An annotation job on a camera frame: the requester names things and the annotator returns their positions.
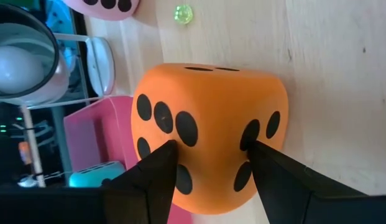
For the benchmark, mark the pink plastic bin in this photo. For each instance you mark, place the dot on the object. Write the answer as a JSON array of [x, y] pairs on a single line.
[[93, 137]]

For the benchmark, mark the large pink foam die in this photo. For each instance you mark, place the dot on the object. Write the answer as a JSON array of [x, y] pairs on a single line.
[[102, 11]]

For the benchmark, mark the small light green die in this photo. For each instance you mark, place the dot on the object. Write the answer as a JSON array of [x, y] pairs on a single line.
[[183, 14]]

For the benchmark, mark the black computer with green lights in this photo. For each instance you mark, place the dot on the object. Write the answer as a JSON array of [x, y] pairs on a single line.
[[6, 155]]

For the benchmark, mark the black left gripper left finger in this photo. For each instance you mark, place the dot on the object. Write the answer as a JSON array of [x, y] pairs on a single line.
[[149, 186]]

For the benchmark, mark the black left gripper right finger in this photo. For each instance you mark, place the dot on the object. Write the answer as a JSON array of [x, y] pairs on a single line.
[[279, 186]]

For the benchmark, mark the large orange foam die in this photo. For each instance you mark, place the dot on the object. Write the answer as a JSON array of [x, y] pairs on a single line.
[[217, 99]]

